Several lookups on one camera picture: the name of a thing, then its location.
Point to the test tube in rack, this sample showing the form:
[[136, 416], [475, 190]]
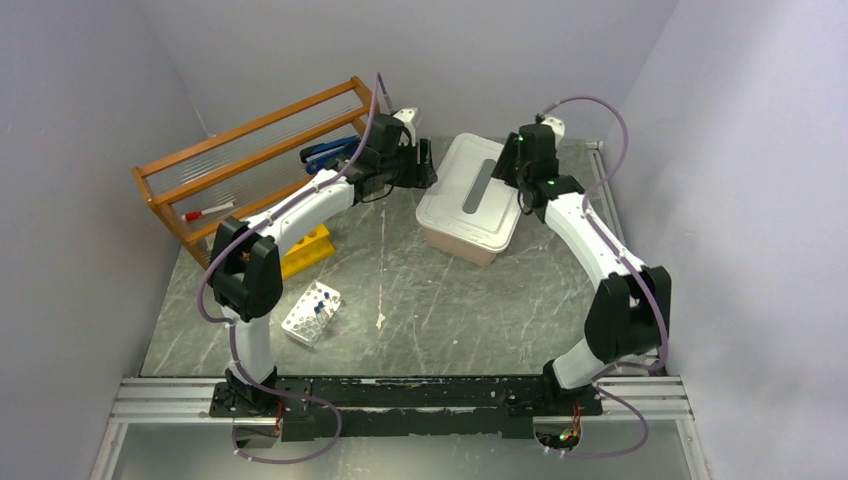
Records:
[[321, 318]]

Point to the blue black stapler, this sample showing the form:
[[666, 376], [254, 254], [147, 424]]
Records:
[[315, 157]]

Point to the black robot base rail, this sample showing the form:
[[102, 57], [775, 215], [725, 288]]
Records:
[[354, 406]]

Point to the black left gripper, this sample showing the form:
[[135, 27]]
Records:
[[423, 175]]

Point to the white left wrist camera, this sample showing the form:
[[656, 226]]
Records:
[[410, 118]]

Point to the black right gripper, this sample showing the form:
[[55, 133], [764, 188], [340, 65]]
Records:
[[502, 168]]

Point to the white test tube rack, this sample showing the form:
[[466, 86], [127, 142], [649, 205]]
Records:
[[298, 323]]

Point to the yellow foam tray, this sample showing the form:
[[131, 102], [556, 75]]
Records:
[[310, 250]]

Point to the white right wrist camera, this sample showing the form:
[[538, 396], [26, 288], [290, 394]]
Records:
[[557, 126]]

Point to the pink plastic bin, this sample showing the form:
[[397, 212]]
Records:
[[470, 251]]

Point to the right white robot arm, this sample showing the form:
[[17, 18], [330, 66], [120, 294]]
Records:
[[629, 314]]

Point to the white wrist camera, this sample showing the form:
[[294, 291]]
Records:
[[410, 118], [557, 126]]

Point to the white plastic bin lid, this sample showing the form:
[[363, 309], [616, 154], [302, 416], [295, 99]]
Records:
[[466, 202]]

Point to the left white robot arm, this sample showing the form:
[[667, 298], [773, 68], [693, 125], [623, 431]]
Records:
[[245, 274]]

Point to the red white marker pen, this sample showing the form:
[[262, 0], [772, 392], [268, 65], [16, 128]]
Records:
[[198, 214]]

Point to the orange wooden shelf rack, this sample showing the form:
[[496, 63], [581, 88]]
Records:
[[254, 165]]

